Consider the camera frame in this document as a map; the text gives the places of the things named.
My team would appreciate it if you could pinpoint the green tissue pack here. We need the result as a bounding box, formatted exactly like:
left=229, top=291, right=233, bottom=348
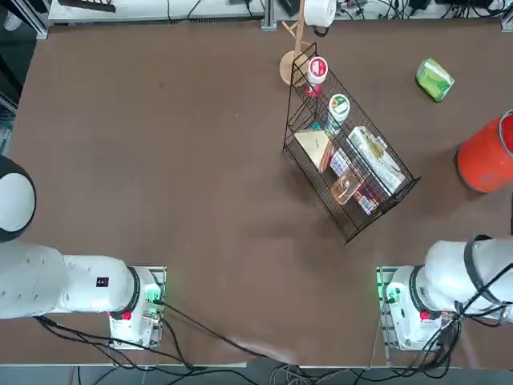
left=415, top=58, right=456, bottom=104

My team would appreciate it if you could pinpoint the orange bin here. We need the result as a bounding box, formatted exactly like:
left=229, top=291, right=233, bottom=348
left=455, top=110, right=513, bottom=193

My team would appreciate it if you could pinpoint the wrapped sandwich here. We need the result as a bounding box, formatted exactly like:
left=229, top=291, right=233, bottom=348
left=293, top=128, right=336, bottom=174

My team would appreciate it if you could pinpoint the long red white box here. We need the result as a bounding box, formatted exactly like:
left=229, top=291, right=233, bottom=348
left=328, top=147, right=381, bottom=214

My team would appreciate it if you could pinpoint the amber clear packet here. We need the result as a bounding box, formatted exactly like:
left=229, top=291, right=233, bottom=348
left=331, top=171, right=364, bottom=207

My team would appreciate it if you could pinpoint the green label jar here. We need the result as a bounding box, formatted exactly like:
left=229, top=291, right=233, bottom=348
left=322, top=93, right=351, bottom=136

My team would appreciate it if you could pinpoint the white cracker box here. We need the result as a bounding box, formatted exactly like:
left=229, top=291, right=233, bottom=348
left=345, top=125, right=406, bottom=194

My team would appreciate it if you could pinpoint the wooden roll stand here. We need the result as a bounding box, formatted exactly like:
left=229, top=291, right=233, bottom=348
left=279, top=0, right=310, bottom=86

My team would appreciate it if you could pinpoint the red label jar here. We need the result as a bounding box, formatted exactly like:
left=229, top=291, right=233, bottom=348
left=306, top=55, right=331, bottom=99

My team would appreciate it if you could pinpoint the black slotted strip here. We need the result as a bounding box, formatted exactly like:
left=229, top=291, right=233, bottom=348
left=58, top=0, right=118, bottom=14

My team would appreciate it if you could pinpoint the black wire rack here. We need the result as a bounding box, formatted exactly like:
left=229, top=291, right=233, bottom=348
left=282, top=42, right=422, bottom=245

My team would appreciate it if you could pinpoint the black cable on table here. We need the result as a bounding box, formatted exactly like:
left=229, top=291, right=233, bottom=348
left=34, top=315, right=194, bottom=371
left=154, top=298, right=300, bottom=364

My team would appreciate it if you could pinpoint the white cable tray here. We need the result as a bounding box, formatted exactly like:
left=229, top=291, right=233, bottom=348
left=47, top=0, right=266, bottom=22

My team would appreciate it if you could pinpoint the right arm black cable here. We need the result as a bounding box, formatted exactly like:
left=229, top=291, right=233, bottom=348
left=424, top=234, right=513, bottom=354

